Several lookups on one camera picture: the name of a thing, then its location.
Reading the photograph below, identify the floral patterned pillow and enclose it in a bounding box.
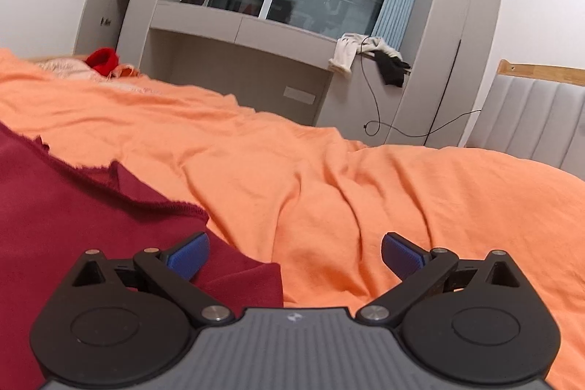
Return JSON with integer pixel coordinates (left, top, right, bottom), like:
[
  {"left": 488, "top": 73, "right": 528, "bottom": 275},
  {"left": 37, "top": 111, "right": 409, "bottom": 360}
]
[{"left": 31, "top": 57, "right": 101, "bottom": 80}]

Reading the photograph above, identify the grey padded wooden headboard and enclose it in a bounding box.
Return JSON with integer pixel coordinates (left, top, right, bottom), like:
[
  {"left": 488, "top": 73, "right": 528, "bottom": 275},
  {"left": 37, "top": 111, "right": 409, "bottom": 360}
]
[{"left": 465, "top": 59, "right": 584, "bottom": 178}]

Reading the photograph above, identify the dark red long-sleeve sweater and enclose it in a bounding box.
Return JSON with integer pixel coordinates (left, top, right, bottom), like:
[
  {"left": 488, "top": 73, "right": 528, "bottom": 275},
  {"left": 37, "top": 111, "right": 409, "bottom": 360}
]
[{"left": 1, "top": 129, "right": 284, "bottom": 389}]

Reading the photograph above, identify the white garment on desk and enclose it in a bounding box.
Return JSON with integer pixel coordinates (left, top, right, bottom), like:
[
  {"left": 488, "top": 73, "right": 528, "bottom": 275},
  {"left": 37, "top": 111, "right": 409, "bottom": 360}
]
[{"left": 327, "top": 33, "right": 403, "bottom": 79}]

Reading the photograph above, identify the orange patterned cloth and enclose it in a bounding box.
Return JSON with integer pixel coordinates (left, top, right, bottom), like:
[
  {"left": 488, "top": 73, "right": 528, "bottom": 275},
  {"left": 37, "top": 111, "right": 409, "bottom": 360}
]
[{"left": 108, "top": 64, "right": 141, "bottom": 78}]

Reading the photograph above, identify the black garment on desk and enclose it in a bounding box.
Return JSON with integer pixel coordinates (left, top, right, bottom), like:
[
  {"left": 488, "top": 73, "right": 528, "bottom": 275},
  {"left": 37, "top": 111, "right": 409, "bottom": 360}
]
[{"left": 374, "top": 50, "right": 411, "bottom": 88}]

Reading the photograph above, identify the bright red knit hat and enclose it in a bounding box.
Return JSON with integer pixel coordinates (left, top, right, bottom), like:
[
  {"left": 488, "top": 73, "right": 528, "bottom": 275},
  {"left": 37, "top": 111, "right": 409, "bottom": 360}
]
[{"left": 84, "top": 48, "right": 119, "bottom": 77}]

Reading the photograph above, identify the white wall socket plate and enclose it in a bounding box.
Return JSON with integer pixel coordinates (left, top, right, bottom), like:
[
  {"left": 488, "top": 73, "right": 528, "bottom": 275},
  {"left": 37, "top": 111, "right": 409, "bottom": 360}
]
[{"left": 283, "top": 86, "right": 315, "bottom": 105}]

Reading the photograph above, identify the orange bed duvet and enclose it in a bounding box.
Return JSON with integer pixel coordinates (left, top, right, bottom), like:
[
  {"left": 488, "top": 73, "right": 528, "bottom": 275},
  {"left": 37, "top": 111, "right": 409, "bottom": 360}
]
[{"left": 1, "top": 50, "right": 584, "bottom": 389}]

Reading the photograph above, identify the grey built-in wardrobe unit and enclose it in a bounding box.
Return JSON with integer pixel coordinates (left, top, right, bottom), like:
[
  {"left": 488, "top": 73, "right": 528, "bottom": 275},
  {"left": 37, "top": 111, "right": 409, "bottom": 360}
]
[{"left": 74, "top": 0, "right": 501, "bottom": 148}]

